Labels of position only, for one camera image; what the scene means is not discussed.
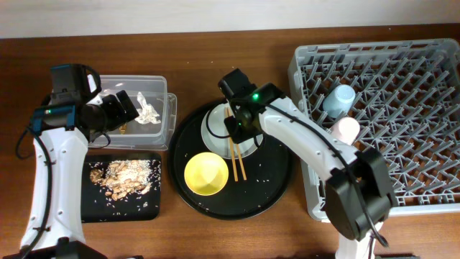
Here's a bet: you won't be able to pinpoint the gold snack wrapper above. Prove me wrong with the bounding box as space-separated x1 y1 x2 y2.
119 124 127 135

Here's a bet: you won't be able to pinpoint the wooden chopstick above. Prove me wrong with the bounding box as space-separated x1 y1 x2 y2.
236 144 247 181
224 107 238 182

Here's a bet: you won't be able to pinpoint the white napkin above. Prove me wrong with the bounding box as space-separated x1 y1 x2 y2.
135 92 161 124

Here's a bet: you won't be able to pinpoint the white plate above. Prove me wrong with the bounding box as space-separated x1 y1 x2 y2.
201 103 264 159

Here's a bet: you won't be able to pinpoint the food scraps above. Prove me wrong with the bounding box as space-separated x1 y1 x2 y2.
89 160 153 201

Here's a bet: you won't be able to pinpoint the yellow bowl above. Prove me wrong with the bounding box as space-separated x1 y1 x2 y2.
184 152 229 196

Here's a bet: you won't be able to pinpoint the blue cup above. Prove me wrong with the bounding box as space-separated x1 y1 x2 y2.
322 84 356 118

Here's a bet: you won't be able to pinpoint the pink cup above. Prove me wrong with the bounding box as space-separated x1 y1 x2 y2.
331 117 360 145

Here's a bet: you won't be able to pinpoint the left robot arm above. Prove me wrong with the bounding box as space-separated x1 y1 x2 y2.
15 63 139 258

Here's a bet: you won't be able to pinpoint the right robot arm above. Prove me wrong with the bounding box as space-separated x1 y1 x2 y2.
218 69 397 258

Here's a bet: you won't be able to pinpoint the grey dishwasher rack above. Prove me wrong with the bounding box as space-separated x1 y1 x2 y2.
287 39 459 216

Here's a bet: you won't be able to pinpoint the clear plastic bin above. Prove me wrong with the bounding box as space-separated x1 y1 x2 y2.
88 75 177 150

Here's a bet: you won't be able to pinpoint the black rectangular tray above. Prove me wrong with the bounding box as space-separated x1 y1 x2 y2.
81 153 161 223

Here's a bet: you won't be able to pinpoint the round black tray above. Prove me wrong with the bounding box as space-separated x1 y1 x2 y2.
167 101 294 220

